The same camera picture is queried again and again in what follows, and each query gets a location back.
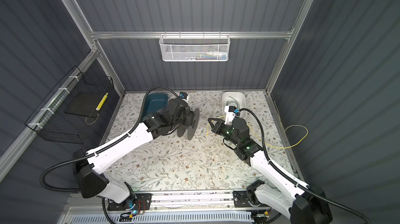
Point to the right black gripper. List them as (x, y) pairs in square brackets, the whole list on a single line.
[(217, 128)]

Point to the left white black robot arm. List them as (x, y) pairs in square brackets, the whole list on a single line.
[(89, 167)]

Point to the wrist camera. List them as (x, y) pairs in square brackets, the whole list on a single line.
[(231, 113), (184, 96)]

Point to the items in white basket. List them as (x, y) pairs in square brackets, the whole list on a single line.
[(206, 56)]

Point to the grey perforated cable spool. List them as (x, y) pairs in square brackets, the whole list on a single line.
[(190, 125)]

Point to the black pad in basket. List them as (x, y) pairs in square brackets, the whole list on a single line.
[(83, 105)]

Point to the teal plastic tray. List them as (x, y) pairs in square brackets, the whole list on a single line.
[(154, 102)]

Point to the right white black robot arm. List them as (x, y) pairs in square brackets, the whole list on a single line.
[(295, 199)]

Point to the floral table mat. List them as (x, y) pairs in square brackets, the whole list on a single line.
[(172, 163)]

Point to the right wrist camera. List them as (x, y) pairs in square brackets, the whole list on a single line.
[(231, 113)]

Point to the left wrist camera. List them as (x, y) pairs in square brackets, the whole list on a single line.
[(184, 96)]

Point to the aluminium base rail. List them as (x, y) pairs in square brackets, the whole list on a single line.
[(194, 200)]

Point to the white plastic tray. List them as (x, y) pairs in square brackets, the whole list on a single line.
[(236, 99)]

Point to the black wire basket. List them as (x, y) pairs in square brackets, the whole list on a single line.
[(53, 125)]

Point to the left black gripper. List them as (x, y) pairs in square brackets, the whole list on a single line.
[(188, 116)]

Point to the yellow marker in basket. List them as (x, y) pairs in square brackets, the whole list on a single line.
[(102, 101)]

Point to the white wire mesh basket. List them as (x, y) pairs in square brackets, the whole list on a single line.
[(173, 48)]

